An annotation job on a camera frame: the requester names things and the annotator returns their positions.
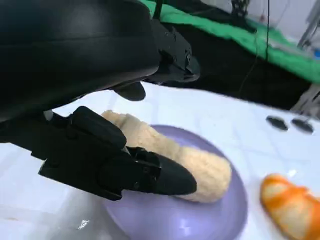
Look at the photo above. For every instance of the black machine stand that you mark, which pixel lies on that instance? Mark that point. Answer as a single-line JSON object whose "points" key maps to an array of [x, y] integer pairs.
{"points": [[241, 15]]}

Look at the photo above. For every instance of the green cloth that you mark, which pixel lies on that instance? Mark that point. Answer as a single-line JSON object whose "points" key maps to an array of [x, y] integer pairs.
{"points": [[282, 47]]}

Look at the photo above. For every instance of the black table grommet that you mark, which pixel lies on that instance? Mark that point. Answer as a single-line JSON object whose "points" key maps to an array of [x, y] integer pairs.
{"points": [[277, 123], [302, 125]]}

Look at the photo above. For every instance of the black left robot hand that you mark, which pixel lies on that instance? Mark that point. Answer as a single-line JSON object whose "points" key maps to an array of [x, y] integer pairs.
{"points": [[62, 50]]}

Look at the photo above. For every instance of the orange and white bread roll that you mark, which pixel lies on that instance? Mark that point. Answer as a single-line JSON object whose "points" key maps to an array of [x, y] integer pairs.
{"points": [[290, 205]]}

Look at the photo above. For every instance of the grey metal table leg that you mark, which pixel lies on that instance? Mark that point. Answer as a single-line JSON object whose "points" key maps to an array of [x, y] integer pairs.
{"points": [[306, 100]]}

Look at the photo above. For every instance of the silver metal frame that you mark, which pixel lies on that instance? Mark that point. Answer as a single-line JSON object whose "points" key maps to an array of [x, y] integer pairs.
{"points": [[308, 22]]}

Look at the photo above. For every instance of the beige towel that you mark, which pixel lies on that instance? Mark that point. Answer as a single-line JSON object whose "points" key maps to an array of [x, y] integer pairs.
{"points": [[200, 165]]}

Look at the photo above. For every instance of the lilac plate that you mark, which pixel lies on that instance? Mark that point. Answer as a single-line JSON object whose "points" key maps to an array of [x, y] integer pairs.
{"points": [[175, 220]]}

